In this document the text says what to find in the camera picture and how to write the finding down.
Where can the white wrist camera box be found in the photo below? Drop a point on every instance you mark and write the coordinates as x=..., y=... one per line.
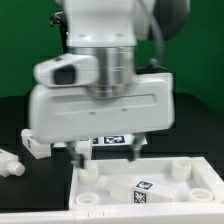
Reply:
x=67, y=70

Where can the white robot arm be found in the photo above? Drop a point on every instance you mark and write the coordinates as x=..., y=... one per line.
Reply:
x=95, y=89

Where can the white marker plate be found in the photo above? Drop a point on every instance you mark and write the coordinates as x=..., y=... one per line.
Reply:
x=115, y=140

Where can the white desk top tray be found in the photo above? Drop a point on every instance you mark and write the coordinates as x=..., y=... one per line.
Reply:
x=172, y=180

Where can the white frame rail front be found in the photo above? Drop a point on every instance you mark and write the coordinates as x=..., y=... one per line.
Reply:
x=67, y=217

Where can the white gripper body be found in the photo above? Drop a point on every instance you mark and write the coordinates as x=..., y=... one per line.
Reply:
x=69, y=114

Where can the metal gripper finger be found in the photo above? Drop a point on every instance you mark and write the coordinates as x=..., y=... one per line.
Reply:
x=135, y=147
x=76, y=159

